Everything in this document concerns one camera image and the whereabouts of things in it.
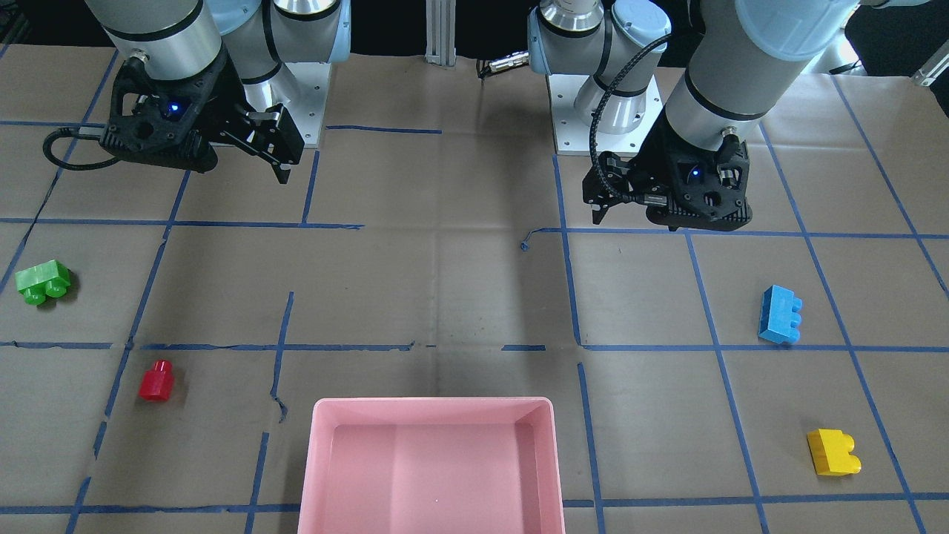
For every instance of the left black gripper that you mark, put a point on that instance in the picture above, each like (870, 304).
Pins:
(654, 161)

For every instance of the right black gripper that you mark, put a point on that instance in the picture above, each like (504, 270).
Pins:
(219, 99)

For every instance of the blue toy block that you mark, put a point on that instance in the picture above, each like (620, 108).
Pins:
(780, 316)

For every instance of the red toy block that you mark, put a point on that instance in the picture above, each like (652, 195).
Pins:
(158, 382)

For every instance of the green toy block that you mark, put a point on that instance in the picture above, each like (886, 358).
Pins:
(46, 280)

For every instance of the yellow toy block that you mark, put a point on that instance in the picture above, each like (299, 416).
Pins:
(831, 452)

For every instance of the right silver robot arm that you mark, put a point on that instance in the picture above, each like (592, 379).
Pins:
(180, 38)

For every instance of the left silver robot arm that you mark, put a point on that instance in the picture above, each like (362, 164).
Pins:
(749, 54)

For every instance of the pink plastic box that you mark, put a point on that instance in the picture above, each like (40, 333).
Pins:
(432, 465)

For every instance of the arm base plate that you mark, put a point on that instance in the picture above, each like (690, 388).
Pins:
(312, 84)
(624, 123)

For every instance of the aluminium frame post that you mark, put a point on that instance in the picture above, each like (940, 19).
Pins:
(440, 17)

